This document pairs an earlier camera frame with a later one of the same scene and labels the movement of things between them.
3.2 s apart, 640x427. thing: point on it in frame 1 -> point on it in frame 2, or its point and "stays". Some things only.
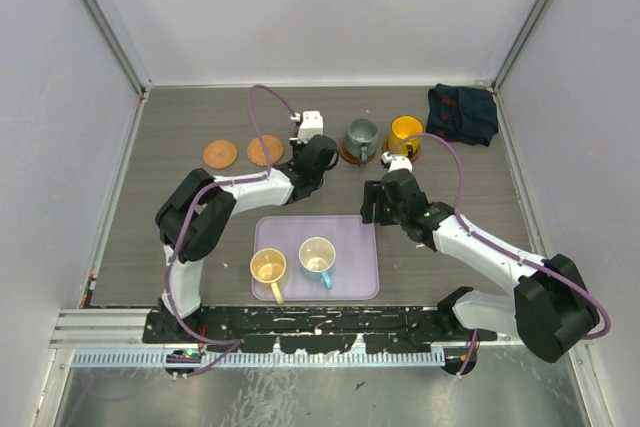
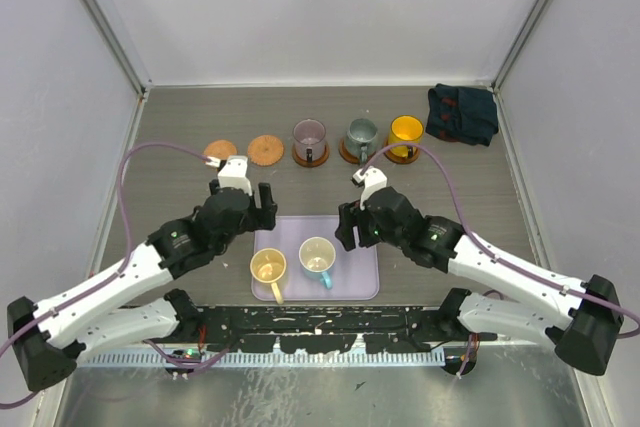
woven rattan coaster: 275,150 stays
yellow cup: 404,136 stays
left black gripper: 294,149 -> 262,218
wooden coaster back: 347,157 stays
